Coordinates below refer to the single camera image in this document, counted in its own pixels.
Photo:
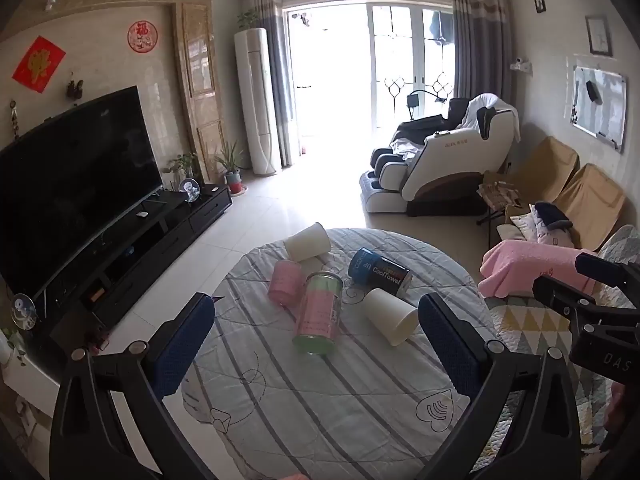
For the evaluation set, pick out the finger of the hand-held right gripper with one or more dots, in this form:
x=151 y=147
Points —
x=562 y=297
x=597 y=265

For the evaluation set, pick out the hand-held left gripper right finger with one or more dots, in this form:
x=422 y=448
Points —
x=449 y=345

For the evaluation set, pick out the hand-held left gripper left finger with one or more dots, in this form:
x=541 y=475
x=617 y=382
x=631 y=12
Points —
x=186 y=345

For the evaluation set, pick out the white cup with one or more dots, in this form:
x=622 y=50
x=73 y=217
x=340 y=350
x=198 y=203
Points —
x=306 y=242
x=389 y=317

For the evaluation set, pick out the person's right forearm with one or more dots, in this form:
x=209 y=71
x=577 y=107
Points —
x=625 y=410

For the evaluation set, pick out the pink cup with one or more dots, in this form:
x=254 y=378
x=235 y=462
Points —
x=286 y=284

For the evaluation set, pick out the pink blanket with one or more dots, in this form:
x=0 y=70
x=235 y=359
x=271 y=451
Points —
x=520 y=265

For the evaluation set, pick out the dark cloth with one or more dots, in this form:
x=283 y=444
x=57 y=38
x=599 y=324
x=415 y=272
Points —
x=552 y=215

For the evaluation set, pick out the patterned cushion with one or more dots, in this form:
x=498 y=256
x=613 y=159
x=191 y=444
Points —
x=525 y=225

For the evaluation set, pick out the tan sofa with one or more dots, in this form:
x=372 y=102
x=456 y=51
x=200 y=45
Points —
x=575 y=180

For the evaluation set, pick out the blue and black can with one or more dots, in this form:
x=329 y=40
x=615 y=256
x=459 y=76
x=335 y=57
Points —
x=379 y=272

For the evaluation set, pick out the black television stand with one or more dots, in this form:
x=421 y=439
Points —
x=150 y=240

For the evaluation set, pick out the folding stand with cloth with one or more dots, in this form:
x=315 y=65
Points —
x=497 y=192

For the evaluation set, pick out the pink and green can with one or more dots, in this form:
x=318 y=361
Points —
x=318 y=312

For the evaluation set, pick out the striped cloth covered table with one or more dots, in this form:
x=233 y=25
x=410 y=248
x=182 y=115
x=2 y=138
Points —
x=320 y=410

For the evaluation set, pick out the round decorative plate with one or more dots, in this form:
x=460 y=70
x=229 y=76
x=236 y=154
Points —
x=190 y=190

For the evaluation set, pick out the round decorative disc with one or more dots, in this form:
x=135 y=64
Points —
x=23 y=311

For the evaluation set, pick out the white massage chair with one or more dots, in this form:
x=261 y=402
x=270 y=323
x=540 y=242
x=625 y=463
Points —
x=450 y=165

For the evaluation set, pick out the leafy green houseplant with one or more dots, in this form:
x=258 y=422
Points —
x=181 y=167

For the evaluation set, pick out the potted plant in grey pot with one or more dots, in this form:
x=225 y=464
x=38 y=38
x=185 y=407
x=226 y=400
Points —
x=231 y=165

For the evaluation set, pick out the black flat television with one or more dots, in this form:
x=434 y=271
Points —
x=75 y=180

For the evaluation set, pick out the black gooseneck device holder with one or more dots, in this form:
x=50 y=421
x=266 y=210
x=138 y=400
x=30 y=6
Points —
x=417 y=100

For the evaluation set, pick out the white standing air conditioner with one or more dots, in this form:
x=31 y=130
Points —
x=257 y=105

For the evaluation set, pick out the grey curtain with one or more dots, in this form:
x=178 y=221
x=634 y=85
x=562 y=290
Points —
x=480 y=35
x=277 y=60

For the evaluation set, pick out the hanging bead ornament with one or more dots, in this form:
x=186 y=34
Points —
x=13 y=120

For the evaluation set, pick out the glass balcony door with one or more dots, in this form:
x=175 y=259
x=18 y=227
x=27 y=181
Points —
x=370 y=70

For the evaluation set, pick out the small plant on air conditioner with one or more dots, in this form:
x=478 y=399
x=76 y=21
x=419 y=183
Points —
x=248 y=20

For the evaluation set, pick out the wall whiteboard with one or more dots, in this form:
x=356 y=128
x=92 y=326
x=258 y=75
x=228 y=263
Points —
x=600 y=105

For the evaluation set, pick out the white wall-mounted device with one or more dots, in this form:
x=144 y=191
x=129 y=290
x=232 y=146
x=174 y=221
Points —
x=521 y=64

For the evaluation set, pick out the small black picture frame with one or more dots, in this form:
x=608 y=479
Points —
x=539 y=2

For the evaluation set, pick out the small dark wall ornament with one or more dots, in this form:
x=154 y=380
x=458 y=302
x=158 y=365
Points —
x=74 y=87

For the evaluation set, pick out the red round wall decoration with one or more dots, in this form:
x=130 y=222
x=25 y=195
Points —
x=142 y=36

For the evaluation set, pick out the red square wall decoration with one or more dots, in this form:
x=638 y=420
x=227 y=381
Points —
x=39 y=64

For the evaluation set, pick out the white wall lamp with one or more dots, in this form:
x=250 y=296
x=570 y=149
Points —
x=51 y=0

